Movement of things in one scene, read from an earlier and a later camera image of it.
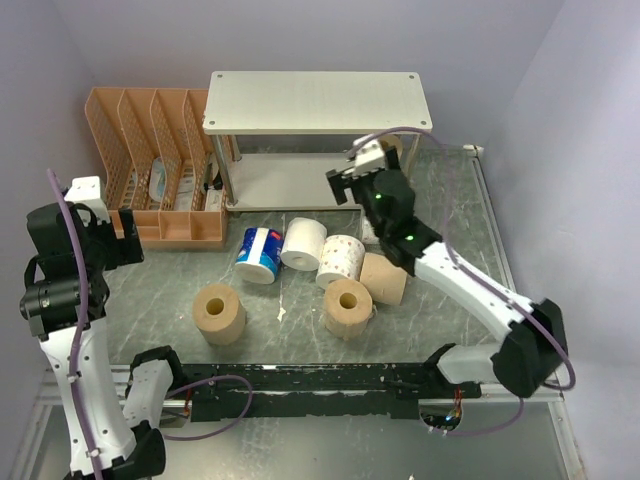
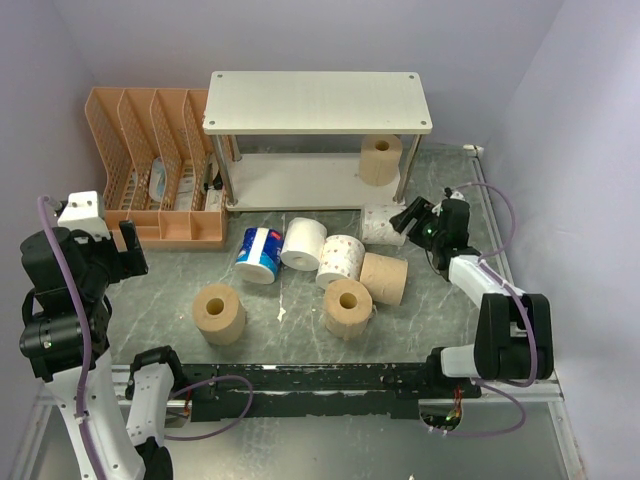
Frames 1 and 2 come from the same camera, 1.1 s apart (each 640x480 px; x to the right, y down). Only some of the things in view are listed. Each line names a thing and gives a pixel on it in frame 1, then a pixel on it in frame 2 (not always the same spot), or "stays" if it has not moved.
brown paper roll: [385, 282] stays
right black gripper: [338, 185] → [420, 205]
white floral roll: [342, 258] stays
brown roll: [348, 307] stays
